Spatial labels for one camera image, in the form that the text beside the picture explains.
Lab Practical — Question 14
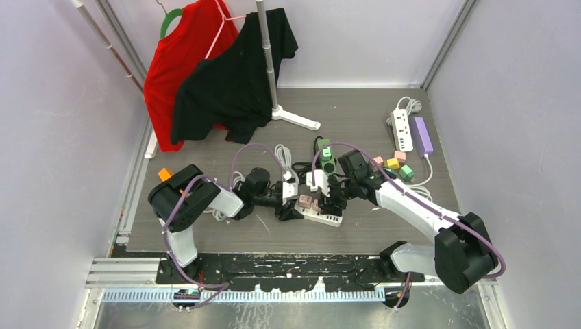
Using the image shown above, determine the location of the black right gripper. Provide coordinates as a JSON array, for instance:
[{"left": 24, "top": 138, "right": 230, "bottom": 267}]
[{"left": 318, "top": 177, "right": 358, "bottom": 217}]

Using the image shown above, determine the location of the pink plug adapter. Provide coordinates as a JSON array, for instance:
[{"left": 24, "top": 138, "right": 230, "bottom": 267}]
[
  {"left": 298, "top": 195, "right": 312, "bottom": 209},
  {"left": 312, "top": 199, "right": 321, "bottom": 213},
  {"left": 394, "top": 150, "right": 406, "bottom": 164}
]

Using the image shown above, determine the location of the white power strip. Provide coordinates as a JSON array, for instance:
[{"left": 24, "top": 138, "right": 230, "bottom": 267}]
[
  {"left": 295, "top": 204, "right": 343, "bottom": 227},
  {"left": 390, "top": 108, "right": 413, "bottom": 152}
]

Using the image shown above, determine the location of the dark green power strip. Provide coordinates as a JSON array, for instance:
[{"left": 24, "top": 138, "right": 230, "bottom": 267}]
[{"left": 315, "top": 138, "right": 338, "bottom": 175}]

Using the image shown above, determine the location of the pink plug adapter strip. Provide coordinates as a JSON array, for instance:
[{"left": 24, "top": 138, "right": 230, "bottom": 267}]
[{"left": 373, "top": 156, "right": 384, "bottom": 167}]

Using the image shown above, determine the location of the yellow plug adapter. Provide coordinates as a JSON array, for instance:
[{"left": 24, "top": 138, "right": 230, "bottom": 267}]
[{"left": 384, "top": 158, "right": 401, "bottom": 170}]

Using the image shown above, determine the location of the purple power strip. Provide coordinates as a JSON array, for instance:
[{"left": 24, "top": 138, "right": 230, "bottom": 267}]
[{"left": 410, "top": 117, "right": 434, "bottom": 157}]

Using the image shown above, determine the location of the orange power strip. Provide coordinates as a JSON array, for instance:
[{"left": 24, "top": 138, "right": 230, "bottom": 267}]
[{"left": 180, "top": 188, "right": 190, "bottom": 199}]

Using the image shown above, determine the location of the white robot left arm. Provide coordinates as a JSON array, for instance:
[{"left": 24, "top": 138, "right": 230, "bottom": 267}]
[{"left": 147, "top": 164, "right": 303, "bottom": 283}]

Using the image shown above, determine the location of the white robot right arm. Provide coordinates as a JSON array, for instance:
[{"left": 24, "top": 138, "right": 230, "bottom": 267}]
[{"left": 339, "top": 149, "right": 506, "bottom": 294}]

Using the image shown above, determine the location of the light green plug adapter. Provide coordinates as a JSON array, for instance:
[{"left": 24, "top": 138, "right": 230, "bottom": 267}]
[{"left": 320, "top": 147, "right": 333, "bottom": 161}]

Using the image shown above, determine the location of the white clothes rack stand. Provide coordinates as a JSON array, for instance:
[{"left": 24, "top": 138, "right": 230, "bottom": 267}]
[{"left": 255, "top": 0, "right": 322, "bottom": 130}]

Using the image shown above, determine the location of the black t-shirt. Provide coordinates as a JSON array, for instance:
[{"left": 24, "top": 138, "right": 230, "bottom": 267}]
[{"left": 170, "top": 12, "right": 272, "bottom": 144}]

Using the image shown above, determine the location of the pink clothes hanger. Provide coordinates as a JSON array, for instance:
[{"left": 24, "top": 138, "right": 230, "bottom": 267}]
[{"left": 205, "top": 0, "right": 245, "bottom": 59}]

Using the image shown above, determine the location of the red t-shirt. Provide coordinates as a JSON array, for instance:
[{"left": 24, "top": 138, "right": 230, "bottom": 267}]
[{"left": 143, "top": 0, "right": 238, "bottom": 152}]

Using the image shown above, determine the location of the green clothes hanger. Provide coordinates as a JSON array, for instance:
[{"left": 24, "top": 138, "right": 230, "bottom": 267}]
[{"left": 156, "top": 0, "right": 184, "bottom": 39}]

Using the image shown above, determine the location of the grey coiled cable rear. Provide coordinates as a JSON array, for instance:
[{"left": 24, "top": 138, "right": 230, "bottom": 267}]
[{"left": 274, "top": 144, "right": 296, "bottom": 180}]

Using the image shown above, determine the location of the white purple strip cable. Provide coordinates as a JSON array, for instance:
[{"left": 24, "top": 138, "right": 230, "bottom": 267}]
[{"left": 406, "top": 154, "right": 434, "bottom": 203}]

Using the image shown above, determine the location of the white coiled power cable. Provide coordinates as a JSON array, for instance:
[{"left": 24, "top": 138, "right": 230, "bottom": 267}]
[{"left": 386, "top": 96, "right": 423, "bottom": 128}]

